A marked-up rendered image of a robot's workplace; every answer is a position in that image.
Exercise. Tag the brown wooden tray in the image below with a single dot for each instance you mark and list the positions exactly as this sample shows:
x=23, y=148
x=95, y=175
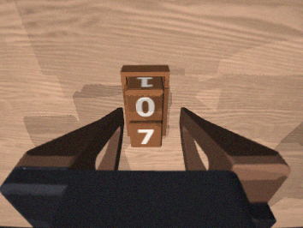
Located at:
x=146, y=70

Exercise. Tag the brown wooden number cube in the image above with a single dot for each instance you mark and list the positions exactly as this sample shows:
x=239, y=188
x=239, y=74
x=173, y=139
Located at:
x=146, y=133
x=145, y=97

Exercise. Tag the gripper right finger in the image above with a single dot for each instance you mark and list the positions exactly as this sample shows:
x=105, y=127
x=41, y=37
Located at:
x=261, y=170

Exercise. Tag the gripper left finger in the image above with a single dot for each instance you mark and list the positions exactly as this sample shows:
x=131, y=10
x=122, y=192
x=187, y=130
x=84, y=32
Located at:
x=79, y=149

